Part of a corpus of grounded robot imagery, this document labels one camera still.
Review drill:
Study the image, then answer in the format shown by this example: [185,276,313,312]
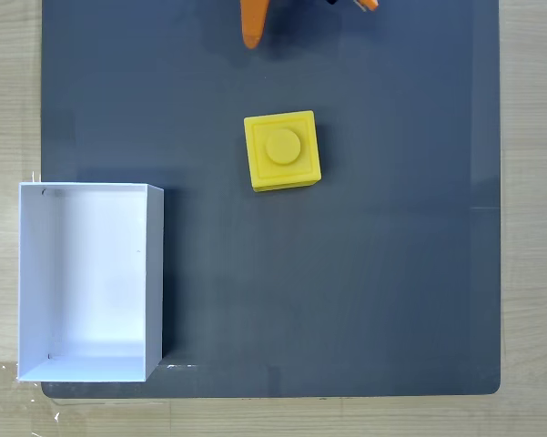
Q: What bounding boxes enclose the dark gray table mat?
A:
[40,0,502,400]

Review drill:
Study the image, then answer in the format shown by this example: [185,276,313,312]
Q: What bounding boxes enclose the white open cardboard box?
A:
[16,181,166,383]

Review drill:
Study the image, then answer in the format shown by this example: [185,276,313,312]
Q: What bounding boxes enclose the clear adhesive tape patch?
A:
[0,358,61,425]

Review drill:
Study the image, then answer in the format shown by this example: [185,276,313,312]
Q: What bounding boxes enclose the yellow square block with stud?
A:
[243,109,323,194]

